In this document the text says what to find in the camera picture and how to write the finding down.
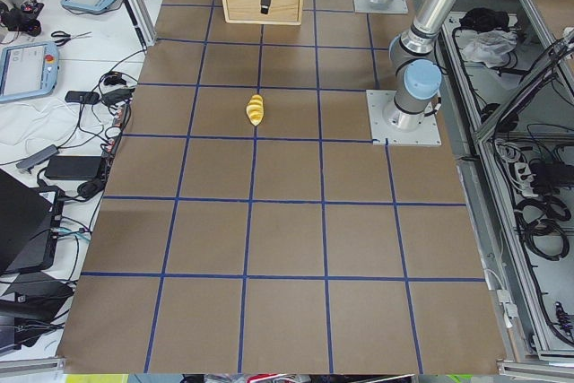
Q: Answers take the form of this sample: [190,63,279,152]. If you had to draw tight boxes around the black laptop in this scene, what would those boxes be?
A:
[1,171,64,275]

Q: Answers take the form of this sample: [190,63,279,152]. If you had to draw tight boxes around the white crumpled cloth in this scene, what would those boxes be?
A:
[461,30,518,68]

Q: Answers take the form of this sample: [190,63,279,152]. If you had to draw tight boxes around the black power brick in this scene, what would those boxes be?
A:
[45,155,102,180]

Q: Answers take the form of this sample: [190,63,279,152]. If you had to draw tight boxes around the grey usb hub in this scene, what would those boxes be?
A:
[16,144,59,171]

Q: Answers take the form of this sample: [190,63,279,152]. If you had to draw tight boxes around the black phone device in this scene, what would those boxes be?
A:
[65,91,100,105]

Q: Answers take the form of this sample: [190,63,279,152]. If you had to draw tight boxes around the black scissors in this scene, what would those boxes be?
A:
[50,30,91,47]

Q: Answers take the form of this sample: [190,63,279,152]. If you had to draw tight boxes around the yellow toy bread roll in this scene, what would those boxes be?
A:
[246,94,265,126]

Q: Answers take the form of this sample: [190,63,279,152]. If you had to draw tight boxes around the blue teach pendant lower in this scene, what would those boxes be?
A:
[1,41,59,103]

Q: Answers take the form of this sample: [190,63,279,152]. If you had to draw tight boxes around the black cloth bundle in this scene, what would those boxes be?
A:
[459,7,509,32]

